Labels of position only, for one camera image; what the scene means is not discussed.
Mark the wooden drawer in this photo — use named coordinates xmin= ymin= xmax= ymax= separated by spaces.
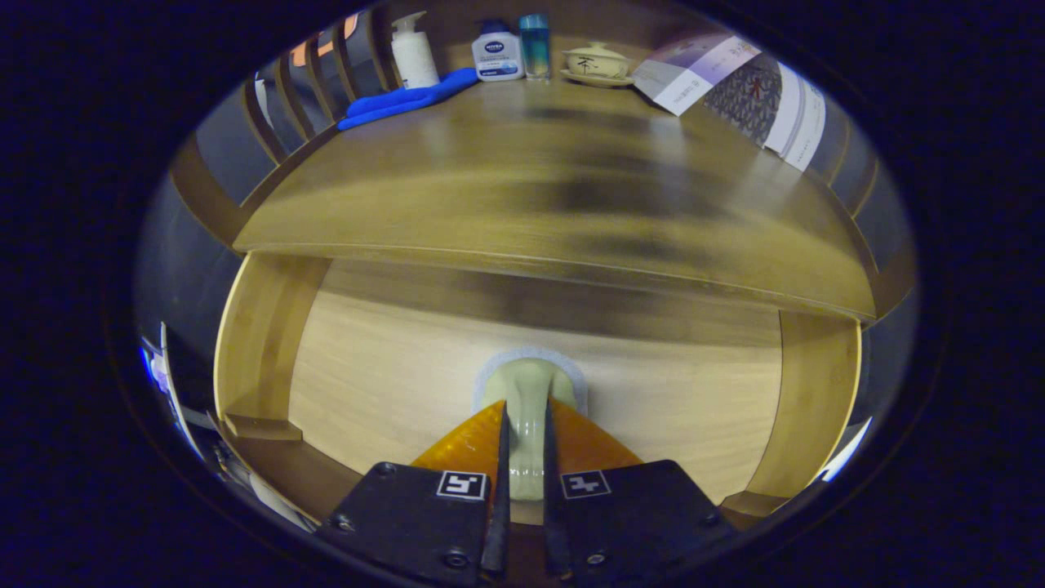
xmin=212 ymin=252 xmax=864 ymax=532

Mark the blue cloth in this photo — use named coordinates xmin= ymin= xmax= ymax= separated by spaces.
xmin=337 ymin=67 xmax=481 ymax=131

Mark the beige lidded teacup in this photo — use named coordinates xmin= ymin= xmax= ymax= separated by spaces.
xmin=559 ymin=41 xmax=636 ymax=89

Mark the white bottle blue cap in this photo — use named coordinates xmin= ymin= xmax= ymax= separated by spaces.
xmin=472 ymin=19 xmax=525 ymax=82

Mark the teal bottle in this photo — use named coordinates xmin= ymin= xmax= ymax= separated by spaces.
xmin=519 ymin=13 xmax=552 ymax=80

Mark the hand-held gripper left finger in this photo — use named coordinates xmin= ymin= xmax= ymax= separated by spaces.
xmin=314 ymin=400 xmax=512 ymax=585

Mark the purple and white book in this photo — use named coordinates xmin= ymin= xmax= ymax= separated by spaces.
xmin=633 ymin=33 xmax=760 ymax=117

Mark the dark patterned book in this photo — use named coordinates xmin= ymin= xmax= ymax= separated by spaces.
xmin=702 ymin=53 xmax=785 ymax=148

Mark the white pump bottle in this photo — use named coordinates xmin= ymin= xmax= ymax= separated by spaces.
xmin=390 ymin=11 xmax=442 ymax=89

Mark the wooden countertop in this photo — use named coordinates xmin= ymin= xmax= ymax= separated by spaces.
xmin=233 ymin=69 xmax=878 ymax=321

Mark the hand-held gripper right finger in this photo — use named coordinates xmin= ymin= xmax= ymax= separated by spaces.
xmin=541 ymin=398 xmax=740 ymax=585

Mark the wooden cabinet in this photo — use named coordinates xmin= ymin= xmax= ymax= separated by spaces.
xmin=167 ymin=0 xmax=919 ymax=327

